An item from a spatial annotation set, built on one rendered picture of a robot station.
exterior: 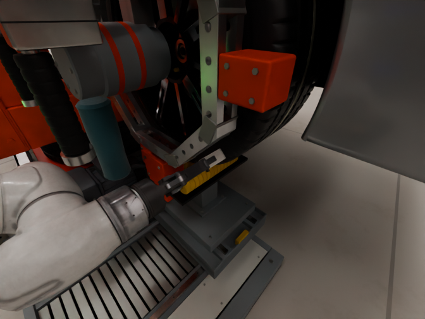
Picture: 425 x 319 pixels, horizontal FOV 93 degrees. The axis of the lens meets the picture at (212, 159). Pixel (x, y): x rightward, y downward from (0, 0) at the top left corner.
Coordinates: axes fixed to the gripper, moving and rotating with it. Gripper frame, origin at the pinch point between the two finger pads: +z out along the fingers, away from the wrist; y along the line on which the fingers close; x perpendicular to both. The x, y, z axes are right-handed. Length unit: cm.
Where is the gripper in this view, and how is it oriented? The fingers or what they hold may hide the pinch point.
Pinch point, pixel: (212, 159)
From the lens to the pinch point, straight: 50.2
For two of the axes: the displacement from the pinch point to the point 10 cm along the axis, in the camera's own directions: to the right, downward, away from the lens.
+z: 7.0, -4.2, 5.8
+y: 5.1, -2.9, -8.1
